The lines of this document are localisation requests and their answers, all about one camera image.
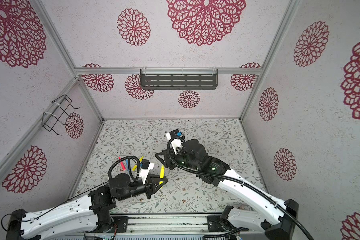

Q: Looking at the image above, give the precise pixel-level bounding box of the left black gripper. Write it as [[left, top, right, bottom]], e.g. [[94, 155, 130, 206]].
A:
[[118, 174, 168, 202]]

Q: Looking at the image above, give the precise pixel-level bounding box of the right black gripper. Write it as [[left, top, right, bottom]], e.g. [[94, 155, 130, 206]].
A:
[[156, 146, 202, 174]]

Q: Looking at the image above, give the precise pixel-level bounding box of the yellow highlighter pen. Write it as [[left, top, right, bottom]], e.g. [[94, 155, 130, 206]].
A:
[[132, 156, 144, 171], [160, 165, 165, 179]]

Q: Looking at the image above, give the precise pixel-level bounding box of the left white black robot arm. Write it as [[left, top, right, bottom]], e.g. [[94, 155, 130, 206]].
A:
[[6, 174, 168, 240]]

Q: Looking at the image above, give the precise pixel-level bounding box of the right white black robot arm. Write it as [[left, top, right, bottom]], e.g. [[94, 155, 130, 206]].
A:
[[156, 133, 313, 240]]

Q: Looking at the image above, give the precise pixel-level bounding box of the pink highlighter pen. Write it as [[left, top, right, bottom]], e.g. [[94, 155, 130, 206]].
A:
[[120, 161, 127, 171]]

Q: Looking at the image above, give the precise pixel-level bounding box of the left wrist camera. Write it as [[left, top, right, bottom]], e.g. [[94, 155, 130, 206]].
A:
[[140, 159, 155, 184]]

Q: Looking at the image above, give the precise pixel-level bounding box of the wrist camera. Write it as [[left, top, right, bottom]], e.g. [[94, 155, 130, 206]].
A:
[[140, 159, 155, 184], [166, 129, 185, 155]]

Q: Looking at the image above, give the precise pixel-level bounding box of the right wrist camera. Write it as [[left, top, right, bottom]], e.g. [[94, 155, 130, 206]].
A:
[[166, 129, 185, 155]]

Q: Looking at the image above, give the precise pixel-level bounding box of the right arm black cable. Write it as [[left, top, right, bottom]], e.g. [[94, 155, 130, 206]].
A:
[[166, 136, 314, 240]]

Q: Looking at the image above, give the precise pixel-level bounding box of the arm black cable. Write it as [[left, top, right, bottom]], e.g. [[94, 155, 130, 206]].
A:
[[107, 155, 142, 182], [166, 136, 314, 240]]

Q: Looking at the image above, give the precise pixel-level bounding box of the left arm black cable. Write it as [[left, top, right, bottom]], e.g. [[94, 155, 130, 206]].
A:
[[107, 155, 142, 182]]

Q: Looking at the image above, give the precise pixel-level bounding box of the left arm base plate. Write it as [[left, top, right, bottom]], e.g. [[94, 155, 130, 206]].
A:
[[106, 216, 129, 234]]

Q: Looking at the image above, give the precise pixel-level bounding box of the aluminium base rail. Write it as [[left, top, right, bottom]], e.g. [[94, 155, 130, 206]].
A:
[[59, 212, 294, 237]]

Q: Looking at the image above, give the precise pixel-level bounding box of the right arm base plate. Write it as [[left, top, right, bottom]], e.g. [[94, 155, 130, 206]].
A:
[[207, 215, 239, 232]]

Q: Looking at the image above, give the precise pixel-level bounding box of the dark metal wall shelf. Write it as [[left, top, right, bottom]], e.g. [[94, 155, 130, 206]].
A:
[[140, 69, 219, 90]]

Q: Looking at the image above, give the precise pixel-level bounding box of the black wire wall basket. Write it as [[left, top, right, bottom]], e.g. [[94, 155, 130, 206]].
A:
[[41, 94, 79, 136]]

